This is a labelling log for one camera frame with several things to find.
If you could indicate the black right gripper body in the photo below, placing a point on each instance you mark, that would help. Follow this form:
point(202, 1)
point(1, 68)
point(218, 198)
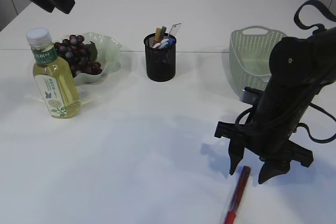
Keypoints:
point(299, 68)

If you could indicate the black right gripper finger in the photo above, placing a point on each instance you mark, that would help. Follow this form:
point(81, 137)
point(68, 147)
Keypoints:
point(236, 152)
point(272, 169)

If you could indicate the red glitter marker pen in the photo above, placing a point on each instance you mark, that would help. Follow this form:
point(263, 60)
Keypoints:
point(237, 196)

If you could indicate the dark purple grape bunch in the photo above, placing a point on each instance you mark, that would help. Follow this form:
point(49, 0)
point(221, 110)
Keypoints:
point(81, 57)

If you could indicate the yellow tea bottle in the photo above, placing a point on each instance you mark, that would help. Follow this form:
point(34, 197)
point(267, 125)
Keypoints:
point(53, 76)

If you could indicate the gold glitter marker pen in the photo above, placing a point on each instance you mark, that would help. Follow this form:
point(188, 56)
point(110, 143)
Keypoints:
point(157, 35)

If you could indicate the pink safety scissors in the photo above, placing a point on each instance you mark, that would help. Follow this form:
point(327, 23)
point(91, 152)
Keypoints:
point(160, 43)

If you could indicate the silver glitter marker pen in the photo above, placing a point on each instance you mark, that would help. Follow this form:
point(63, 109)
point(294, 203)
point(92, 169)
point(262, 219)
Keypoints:
point(163, 31)

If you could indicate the blue safety scissors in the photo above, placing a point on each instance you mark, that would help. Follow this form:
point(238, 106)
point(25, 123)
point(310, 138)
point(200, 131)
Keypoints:
point(171, 42)

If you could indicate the clear plastic ruler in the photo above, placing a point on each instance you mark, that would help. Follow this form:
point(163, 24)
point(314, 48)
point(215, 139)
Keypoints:
point(174, 29)

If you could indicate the green plastic woven basket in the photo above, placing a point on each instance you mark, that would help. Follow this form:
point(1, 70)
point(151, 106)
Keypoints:
point(249, 53)

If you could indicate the green wavy glass plate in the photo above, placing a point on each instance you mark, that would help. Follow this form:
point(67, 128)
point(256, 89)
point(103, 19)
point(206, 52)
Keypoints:
point(108, 55)

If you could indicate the black mesh pen holder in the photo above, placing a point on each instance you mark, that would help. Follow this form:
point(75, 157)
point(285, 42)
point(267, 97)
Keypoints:
point(160, 63)

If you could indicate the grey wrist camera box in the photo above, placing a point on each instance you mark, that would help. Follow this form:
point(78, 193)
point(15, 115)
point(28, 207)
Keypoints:
point(251, 96)

